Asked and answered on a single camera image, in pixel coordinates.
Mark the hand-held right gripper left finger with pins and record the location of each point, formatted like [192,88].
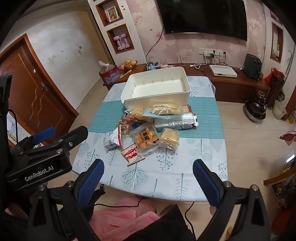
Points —
[90,183]

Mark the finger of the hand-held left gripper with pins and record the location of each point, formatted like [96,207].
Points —
[74,136]
[42,135]

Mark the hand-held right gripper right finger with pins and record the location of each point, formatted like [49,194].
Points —
[205,183]

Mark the white red-striped snack packet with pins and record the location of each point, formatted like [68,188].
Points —
[112,140]

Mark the red cookie packet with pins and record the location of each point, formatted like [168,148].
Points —
[130,153]

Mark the clear red-striped dark snack packet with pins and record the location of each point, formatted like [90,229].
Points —
[124,127]

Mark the clear pale puffed rice packet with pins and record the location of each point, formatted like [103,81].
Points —
[170,138]

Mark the long white blue snack packet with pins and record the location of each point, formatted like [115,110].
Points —
[175,123]

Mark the clear rice cracker packet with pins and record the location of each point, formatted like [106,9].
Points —
[138,113]

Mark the clear orange puff ball packet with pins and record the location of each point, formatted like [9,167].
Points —
[144,139]

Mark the blue clear bread packet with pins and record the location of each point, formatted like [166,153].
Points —
[161,109]

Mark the white plastic storage bin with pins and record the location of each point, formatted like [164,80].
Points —
[157,97]

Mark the brown wooden door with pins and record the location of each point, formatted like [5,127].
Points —
[34,92]

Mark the table with patterned tablecloth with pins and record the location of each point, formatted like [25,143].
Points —
[161,176]

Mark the pink fleece clothing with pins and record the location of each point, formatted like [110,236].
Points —
[120,220]

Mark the black cloth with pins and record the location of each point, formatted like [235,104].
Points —
[168,224]

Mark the red blue snack bag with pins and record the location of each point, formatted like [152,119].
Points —
[109,76]

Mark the wooden shelf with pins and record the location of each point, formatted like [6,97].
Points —
[277,179]

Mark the brown cardboard piece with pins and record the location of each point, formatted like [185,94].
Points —
[187,108]

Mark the fruit bowl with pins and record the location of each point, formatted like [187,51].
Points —
[129,69]

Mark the red apple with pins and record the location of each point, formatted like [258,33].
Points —
[126,66]

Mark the yellow pear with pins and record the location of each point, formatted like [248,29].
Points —
[133,62]
[128,61]

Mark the red white cloth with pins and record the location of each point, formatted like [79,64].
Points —
[289,136]

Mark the white bucket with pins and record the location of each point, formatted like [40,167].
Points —
[278,111]

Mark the pink dumbbell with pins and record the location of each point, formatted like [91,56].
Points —
[118,42]
[126,39]

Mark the blue snow globe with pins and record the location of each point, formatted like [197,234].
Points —
[151,67]

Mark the white set-top box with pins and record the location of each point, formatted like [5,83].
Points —
[223,71]

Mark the pink white dome ornament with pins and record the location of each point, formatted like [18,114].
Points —
[164,65]

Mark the dark green air fryer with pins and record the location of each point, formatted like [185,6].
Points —
[252,66]

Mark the framed picture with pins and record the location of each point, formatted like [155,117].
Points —
[112,14]

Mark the green white box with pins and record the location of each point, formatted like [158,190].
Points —
[276,49]

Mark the white wall socket strip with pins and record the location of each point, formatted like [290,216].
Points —
[204,51]

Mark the black wall television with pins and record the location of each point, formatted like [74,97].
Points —
[203,16]

